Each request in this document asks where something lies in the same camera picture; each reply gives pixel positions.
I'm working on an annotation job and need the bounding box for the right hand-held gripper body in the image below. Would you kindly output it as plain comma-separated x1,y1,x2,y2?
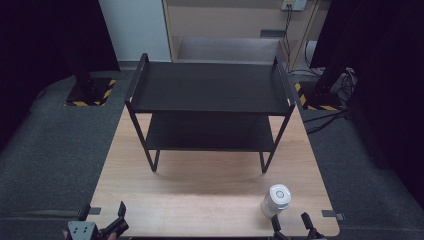
268,231,330,240

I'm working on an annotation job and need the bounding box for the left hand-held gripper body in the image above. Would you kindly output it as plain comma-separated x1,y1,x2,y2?
67,220,102,240

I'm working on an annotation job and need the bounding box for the white bottle with round cap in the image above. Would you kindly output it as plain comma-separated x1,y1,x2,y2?
260,183,292,220

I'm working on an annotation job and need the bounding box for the black two-tier shelf rack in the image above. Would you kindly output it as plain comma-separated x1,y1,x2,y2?
124,52,297,174

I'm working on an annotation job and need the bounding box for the black stand with striped base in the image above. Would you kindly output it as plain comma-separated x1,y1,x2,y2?
294,63,349,112
64,54,117,108

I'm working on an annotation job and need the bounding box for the black curtain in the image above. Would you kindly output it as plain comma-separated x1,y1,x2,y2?
309,0,424,204
0,0,121,151

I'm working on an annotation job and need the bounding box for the beige wooden cabinet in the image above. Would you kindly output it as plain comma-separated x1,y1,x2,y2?
162,0,323,72

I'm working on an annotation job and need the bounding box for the black floor cable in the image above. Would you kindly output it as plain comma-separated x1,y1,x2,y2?
302,108,352,136

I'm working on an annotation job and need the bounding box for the black socket cable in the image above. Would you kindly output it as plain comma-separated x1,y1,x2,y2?
281,4,296,72

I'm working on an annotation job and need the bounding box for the small grey wall plate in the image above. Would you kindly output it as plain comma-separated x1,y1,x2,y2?
259,29,287,38

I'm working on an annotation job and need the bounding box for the white wall socket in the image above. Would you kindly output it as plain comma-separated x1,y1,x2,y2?
281,0,308,12

